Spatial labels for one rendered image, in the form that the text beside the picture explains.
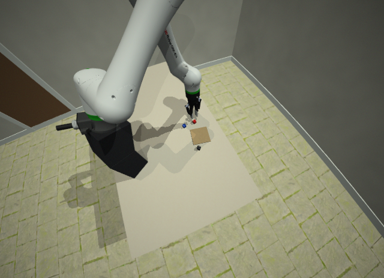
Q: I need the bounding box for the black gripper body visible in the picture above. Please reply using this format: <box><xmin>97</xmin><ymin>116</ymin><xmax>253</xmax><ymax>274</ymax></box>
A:
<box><xmin>187</xmin><ymin>99</ymin><xmax>198</xmax><ymax>106</ymax></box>

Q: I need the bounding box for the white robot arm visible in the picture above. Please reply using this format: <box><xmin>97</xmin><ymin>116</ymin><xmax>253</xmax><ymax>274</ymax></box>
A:
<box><xmin>56</xmin><ymin>0</ymin><xmax>202</xmax><ymax>135</ymax></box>

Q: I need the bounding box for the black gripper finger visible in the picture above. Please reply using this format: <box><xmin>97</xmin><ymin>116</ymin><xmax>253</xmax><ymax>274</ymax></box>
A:
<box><xmin>185</xmin><ymin>104</ymin><xmax>194</xmax><ymax>119</ymax></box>
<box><xmin>194</xmin><ymin>98</ymin><xmax>202</xmax><ymax>116</ymax></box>

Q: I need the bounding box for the tan square mat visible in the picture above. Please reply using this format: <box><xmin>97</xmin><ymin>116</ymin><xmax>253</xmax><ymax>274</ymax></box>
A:
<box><xmin>190</xmin><ymin>127</ymin><xmax>211</xmax><ymax>145</ymax></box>

